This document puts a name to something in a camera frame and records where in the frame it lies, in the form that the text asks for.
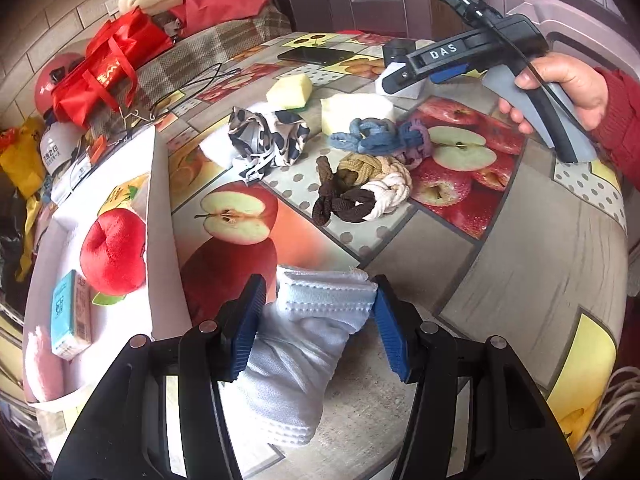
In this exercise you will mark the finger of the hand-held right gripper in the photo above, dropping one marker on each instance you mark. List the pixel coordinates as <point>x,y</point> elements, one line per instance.
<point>396,51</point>
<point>442,54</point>

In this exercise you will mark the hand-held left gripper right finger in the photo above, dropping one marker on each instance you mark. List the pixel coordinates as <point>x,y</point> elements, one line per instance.
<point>392,330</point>

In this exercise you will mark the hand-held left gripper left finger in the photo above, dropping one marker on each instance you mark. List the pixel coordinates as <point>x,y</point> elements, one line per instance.
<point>247,330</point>

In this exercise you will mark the white towel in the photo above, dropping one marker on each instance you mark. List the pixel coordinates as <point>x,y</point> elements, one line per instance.
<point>295,340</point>

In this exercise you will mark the yellow sponge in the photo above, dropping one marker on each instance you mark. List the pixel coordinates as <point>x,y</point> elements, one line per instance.
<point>290,90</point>

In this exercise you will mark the white cardboard box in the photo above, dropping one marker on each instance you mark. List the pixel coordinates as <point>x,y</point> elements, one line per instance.
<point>162,240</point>

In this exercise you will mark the spotted patterned cloth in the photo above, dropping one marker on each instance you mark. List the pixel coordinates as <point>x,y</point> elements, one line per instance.
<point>265,140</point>

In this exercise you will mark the person's right forearm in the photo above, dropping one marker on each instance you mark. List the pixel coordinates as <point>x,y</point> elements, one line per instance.
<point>620,120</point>

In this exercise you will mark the pink soft pad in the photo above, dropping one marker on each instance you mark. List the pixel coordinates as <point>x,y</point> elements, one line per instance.
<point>42,365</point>

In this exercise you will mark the person's right hand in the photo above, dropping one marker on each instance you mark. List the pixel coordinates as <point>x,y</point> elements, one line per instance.
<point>570,80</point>

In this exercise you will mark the small white block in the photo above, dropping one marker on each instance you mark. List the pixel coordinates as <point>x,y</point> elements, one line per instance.
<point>412,91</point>

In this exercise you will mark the greyish plastic chair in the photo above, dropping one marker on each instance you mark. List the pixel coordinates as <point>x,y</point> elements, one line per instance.
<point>575,20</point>

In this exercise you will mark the black smartphone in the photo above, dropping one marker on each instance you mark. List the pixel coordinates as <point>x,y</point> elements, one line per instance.
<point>315,55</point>

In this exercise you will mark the fruit print tablecloth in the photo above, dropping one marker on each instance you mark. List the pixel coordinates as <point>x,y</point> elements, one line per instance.
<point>525,270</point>

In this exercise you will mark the red apple plush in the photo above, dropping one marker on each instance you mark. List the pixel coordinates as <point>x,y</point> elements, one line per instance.
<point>112,252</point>

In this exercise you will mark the teal tissue packet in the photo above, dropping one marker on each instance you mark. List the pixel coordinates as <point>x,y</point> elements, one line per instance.
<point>67,315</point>

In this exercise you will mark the plaid cloth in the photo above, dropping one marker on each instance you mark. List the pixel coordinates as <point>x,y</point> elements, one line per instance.
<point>200,55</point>

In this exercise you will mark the white power bank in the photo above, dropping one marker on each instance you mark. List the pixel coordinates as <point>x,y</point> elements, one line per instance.
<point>70,180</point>

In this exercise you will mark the orange clip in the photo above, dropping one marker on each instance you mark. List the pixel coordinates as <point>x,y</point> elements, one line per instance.
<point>97,149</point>

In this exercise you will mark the white helmet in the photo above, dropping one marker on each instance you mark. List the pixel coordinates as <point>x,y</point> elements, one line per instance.
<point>57,142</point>

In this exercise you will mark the yellow bag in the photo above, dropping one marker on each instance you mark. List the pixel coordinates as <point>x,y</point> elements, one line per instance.
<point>20,160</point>

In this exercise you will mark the red tote bag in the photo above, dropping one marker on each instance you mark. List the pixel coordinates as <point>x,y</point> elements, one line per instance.
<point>110,67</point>

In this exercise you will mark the pink helmet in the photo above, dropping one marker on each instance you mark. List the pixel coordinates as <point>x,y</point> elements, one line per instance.
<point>52,77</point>

